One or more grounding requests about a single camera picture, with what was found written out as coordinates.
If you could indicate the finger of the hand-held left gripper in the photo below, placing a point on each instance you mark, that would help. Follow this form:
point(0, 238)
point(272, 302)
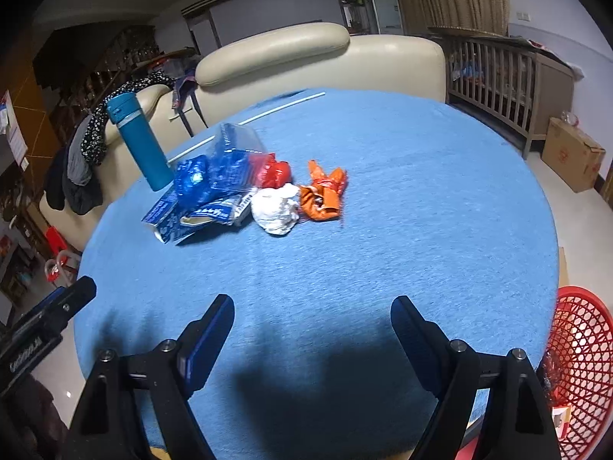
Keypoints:
point(79, 294)

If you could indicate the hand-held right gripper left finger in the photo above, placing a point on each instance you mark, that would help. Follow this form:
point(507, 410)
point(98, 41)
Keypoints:
point(210, 340)

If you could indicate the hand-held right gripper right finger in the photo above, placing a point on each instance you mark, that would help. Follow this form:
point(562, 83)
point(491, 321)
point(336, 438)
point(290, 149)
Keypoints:
point(413, 340)

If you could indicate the blue snack box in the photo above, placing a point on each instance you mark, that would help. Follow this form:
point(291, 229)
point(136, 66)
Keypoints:
point(165, 220)

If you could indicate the white paper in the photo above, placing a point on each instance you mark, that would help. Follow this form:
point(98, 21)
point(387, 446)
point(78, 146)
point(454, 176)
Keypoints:
point(275, 211)

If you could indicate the blue plastic bag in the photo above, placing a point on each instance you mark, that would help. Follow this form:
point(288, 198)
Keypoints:
point(191, 177)

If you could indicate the orange wrapper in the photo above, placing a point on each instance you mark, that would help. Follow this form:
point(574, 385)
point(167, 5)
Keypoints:
point(321, 201)

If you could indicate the red mesh basket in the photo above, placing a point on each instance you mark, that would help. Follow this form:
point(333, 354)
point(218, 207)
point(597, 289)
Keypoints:
point(586, 345)

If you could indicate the red plastic bag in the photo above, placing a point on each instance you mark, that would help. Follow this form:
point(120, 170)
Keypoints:
point(275, 175)

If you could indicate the red stool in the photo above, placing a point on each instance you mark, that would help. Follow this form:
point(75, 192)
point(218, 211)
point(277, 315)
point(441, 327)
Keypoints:
point(56, 242)

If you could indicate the dark garment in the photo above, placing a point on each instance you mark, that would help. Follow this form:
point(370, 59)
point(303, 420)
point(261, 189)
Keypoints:
point(84, 196)

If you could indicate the blue white wrapper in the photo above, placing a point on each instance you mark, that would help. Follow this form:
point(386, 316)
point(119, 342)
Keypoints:
point(215, 213)

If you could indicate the grey garment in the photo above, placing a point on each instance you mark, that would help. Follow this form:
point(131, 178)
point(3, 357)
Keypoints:
point(79, 163)

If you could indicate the teal bottle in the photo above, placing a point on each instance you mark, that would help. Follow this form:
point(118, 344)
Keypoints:
point(143, 153)

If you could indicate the black dotted garment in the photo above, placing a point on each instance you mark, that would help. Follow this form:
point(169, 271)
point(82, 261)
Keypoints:
point(98, 129)

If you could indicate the flat cardboard sheet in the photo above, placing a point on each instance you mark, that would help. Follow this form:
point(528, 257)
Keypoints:
point(563, 268)

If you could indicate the clear blue-printed plastic bag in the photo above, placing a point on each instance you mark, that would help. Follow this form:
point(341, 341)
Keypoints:
point(234, 158)

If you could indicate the wooden staircase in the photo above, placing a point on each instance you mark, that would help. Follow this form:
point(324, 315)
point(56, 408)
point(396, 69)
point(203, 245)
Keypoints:
point(96, 67)

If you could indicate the white rod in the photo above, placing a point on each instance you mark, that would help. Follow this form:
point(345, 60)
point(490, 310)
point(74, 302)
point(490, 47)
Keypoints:
point(268, 111)

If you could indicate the cardboard box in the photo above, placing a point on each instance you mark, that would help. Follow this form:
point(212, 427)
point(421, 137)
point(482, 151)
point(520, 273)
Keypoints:
point(572, 153)

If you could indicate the wooden crib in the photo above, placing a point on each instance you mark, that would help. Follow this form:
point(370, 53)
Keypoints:
point(507, 86)

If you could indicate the cream leather sofa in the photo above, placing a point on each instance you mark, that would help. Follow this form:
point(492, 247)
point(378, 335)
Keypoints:
point(287, 48)

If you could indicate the white refrigerator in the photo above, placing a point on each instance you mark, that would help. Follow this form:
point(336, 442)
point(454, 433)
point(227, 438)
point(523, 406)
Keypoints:
point(387, 14)

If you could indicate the wall poster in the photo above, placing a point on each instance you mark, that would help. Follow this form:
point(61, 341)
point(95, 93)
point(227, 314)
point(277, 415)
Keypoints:
point(12, 129)

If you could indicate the wall shelf cabinet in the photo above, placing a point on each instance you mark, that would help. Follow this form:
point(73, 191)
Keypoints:
point(352, 7)

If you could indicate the wall socket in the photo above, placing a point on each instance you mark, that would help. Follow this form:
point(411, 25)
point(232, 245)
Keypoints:
point(524, 16)

